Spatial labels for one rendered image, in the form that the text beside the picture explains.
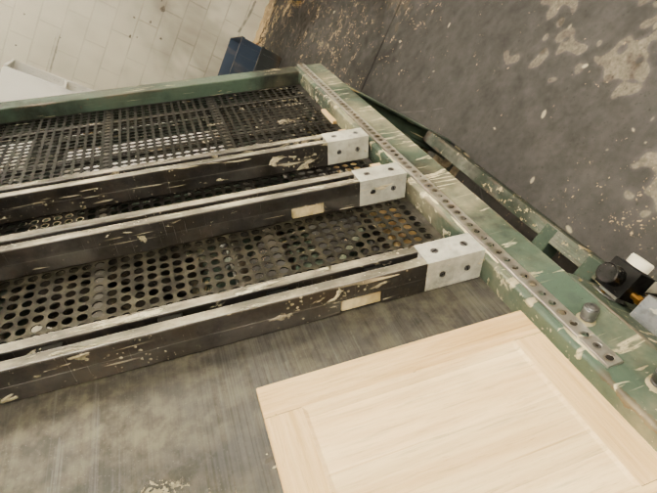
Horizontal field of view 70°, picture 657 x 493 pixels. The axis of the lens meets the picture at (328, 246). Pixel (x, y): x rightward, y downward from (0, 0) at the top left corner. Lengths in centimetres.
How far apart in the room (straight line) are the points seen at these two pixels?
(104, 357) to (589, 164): 174
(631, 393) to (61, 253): 105
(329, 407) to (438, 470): 17
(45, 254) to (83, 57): 467
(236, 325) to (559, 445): 52
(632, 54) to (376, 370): 168
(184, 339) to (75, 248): 38
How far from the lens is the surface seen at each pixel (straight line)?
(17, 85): 436
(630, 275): 101
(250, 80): 198
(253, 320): 83
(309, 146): 133
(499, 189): 198
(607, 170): 199
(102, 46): 570
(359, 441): 72
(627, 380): 84
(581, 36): 234
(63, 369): 86
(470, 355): 83
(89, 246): 111
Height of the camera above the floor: 166
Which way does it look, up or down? 32 degrees down
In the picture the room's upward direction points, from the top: 73 degrees counter-clockwise
